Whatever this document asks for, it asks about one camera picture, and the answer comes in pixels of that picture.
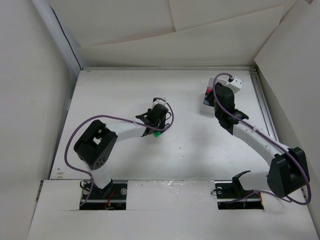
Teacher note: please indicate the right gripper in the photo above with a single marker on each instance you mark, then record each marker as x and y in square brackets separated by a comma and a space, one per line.
[218, 84]

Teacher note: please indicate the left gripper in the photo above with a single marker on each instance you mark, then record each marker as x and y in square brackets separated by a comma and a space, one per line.
[161, 124]

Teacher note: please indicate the pink highlighter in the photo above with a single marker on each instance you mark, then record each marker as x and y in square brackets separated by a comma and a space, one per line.
[208, 90]

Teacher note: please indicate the green highlighter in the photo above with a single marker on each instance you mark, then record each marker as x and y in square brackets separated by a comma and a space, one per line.
[157, 134]

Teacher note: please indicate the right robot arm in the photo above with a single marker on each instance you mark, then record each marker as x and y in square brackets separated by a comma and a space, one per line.
[288, 169]

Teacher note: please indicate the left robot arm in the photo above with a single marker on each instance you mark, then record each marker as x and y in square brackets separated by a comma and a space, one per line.
[95, 145]

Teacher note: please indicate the white divided container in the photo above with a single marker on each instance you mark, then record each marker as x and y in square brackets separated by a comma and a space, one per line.
[204, 107]

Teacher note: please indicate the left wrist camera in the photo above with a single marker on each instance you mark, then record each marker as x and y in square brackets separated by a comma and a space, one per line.
[157, 100]

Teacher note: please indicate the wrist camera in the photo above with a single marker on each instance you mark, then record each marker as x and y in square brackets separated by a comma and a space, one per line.
[157, 100]
[235, 84]

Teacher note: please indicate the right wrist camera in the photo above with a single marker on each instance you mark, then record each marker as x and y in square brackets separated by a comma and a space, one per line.
[235, 84]

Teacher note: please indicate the aluminium table rail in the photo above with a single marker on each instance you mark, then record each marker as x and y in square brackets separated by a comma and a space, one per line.
[276, 123]

